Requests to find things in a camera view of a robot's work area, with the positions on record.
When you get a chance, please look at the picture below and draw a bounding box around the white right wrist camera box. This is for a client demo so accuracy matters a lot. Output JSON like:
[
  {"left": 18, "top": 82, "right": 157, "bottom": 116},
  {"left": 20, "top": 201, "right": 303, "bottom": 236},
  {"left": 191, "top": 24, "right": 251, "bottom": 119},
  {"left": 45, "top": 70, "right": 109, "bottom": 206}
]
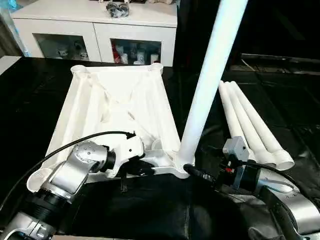
[{"left": 222, "top": 136, "right": 250, "bottom": 162}]

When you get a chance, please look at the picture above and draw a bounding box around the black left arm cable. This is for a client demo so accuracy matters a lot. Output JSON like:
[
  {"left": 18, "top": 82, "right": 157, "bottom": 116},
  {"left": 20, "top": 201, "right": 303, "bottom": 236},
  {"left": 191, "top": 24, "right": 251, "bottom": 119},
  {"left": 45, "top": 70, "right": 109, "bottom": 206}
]
[{"left": 0, "top": 130, "right": 137, "bottom": 211}]

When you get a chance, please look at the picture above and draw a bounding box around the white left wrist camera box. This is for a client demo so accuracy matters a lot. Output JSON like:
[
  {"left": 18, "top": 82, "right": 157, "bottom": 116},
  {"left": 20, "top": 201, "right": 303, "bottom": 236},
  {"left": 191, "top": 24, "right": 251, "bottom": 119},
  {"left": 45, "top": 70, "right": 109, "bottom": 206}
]
[{"left": 105, "top": 134, "right": 146, "bottom": 179}]

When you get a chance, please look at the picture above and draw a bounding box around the light blue plastic bottle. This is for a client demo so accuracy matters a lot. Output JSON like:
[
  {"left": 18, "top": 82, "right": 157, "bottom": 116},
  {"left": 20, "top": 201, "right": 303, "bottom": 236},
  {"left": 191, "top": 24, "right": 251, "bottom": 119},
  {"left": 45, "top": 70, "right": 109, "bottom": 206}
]
[{"left": 0, "top": 0, "right": 28, "bottom": 57}]

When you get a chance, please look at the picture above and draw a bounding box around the black work mat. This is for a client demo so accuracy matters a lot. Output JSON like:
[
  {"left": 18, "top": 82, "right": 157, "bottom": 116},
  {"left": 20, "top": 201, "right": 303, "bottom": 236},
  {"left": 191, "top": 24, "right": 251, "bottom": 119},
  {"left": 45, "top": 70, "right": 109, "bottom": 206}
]
[{"left": 0, "top": 56, "right": 320, "bottom": 240}]

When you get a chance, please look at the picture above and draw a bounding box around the crumpled silver black object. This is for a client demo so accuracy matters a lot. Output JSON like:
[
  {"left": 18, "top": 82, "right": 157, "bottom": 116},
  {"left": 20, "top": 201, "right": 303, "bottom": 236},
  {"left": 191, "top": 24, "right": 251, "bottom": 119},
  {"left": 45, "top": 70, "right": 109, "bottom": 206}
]
[{"left": 106, "top": 1, "right": 131, "bottom": 19}]

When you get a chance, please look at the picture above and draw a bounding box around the white plastic table top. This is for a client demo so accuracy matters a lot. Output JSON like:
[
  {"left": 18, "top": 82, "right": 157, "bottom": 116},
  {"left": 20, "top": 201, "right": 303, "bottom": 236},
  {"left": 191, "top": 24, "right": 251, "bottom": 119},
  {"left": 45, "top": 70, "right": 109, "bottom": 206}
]
[{"left": 26, "top": 63, "right": 191, "bottom": 194}]

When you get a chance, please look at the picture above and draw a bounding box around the glossy black long bar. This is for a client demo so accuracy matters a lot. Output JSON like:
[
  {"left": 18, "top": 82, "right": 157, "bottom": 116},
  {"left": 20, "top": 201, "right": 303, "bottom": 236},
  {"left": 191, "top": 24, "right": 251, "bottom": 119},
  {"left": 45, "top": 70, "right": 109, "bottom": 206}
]
[{"left": 240, "top": 53, "right": 320, "bottom": 66}]

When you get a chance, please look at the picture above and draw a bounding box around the white plastic table leg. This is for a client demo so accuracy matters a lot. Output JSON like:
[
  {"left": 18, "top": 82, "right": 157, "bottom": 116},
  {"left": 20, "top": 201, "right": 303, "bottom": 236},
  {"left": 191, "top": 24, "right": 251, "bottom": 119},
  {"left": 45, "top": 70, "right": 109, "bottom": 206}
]
[
  {"left": 218, "top": 81, "right": 259, "bottom": 163},
  {"left": 231, "top": 81, "right": 296, "bottom": 171},
  {"left": 175, "top": 0, "right": 249, "bottom": 172},
  {"left": 225, "top": 81, "right": 279, "bottom": 168}
]

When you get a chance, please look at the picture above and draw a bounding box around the white cabinet with glass doors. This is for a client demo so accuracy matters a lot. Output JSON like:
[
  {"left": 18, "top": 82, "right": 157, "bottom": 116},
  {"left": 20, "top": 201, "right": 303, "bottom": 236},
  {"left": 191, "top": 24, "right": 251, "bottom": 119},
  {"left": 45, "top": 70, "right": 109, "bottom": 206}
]
[{"left": 11, "top": 0, "right": 178, "bottom": 68}]

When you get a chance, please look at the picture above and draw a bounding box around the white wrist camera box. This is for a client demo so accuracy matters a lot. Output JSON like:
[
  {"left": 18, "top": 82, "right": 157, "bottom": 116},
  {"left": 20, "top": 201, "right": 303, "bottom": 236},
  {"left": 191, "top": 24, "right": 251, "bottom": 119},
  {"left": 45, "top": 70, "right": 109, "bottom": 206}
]
[
  {"left": 222, "top": 136, "right": 250, "bottom": 162},
  {"left": 105, "top": 134, "right": 146, "bottom": 179}
]

